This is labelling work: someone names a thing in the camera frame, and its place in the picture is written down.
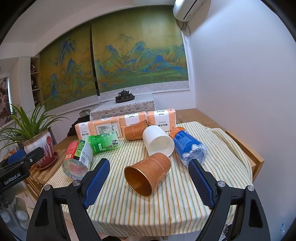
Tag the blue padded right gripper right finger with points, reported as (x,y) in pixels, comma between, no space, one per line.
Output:
(249,222)

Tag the wooden wall shelf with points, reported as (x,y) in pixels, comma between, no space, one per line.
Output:
(35,80)

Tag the white wall air conditioner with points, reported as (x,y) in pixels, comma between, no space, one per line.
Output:
(183,10)

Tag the right landscape painting blind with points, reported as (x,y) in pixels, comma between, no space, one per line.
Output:
(140,50)

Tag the potted green spider plant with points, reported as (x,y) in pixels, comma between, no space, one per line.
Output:
(32,131)

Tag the wooden slatted plant stand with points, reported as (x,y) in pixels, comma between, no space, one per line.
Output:
(38,178)

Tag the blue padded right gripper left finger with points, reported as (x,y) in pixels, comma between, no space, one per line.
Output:
(48,222)

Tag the red green labelled plastic cup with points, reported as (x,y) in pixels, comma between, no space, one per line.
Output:
(78,159)

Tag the striped yellow green tablecloth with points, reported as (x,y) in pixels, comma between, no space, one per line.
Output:
(175,207)

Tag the orange paper cup behind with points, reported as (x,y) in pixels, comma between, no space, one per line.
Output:
(135,132)

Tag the black teapot set on tray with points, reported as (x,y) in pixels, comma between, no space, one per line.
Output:
(124,96)

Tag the orange tissue pack rightmost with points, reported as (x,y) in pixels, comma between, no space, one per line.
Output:
(165,119)

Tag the white paper cup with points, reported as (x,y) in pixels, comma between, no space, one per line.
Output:
(157,141)

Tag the orange tissue pack leftmost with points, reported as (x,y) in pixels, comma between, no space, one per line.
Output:
(85,129)

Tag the orange tissue pack label side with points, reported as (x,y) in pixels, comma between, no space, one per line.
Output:
(107,125)

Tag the landscape painting blind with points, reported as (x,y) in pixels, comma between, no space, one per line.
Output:
(140,50)
(66,72)

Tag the orange paper cup gold interior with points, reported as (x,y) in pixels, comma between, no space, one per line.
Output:
(144,176)

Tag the left landscape painting blind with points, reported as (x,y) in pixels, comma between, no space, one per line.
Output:
(66,72)

